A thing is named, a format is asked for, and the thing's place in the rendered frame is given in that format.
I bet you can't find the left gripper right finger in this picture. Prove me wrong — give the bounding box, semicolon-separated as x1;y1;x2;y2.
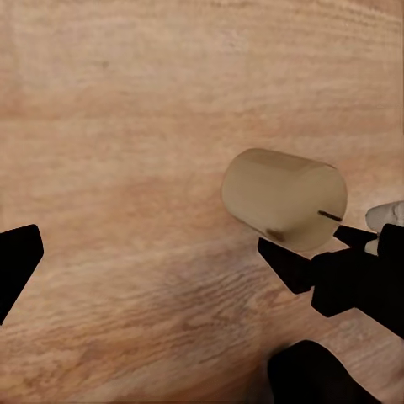
377;223;404;292

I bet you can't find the pillar candle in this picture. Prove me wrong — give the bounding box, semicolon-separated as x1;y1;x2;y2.
221;148;348;253

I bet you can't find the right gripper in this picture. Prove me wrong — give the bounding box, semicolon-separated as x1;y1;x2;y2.
258;225;404;339

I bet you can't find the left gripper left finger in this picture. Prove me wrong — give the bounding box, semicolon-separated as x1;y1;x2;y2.
0;223;44;325

